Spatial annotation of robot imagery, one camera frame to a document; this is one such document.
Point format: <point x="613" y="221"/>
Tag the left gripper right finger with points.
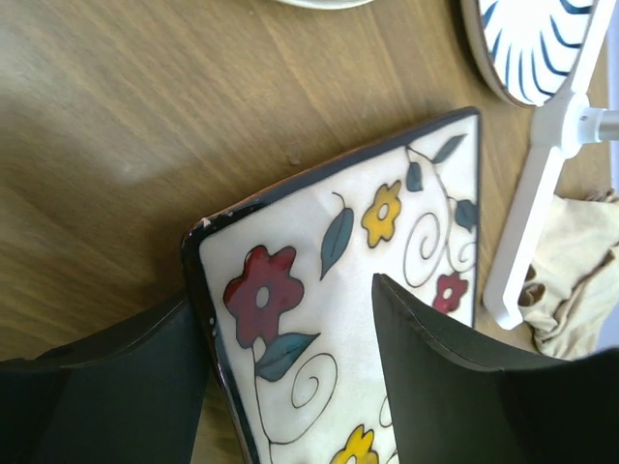
<point x="459" y="396"/>

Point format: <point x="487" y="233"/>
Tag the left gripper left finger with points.
<point x="131" y="393"/>

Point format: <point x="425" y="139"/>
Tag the square leaf pattern plate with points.
<point x="283" y="281"/>

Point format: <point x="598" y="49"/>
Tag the blue striped white plate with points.
<point x="526" y="50"/>

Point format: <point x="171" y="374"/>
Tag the cream round plate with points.
<point x="326" y="5"/>

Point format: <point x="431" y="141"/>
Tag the white clothes rack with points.
<point x="559" y="129"/>

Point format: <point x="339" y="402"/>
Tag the beige cloth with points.
<point x="571" y="285"/>

